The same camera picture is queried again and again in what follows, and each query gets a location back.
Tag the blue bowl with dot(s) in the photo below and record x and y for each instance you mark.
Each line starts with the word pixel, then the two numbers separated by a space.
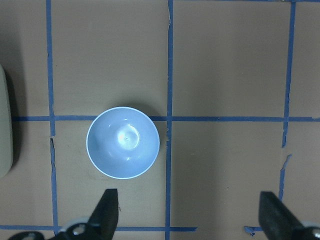
pixel 122 143

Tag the beige tray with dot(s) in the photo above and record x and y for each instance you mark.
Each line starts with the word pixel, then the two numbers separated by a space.
pixel 6 133

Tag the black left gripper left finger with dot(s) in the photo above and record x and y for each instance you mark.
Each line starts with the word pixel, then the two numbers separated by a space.
pixel 104 218

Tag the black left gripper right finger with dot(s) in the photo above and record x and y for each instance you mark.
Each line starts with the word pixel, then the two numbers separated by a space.
pixel 275 219

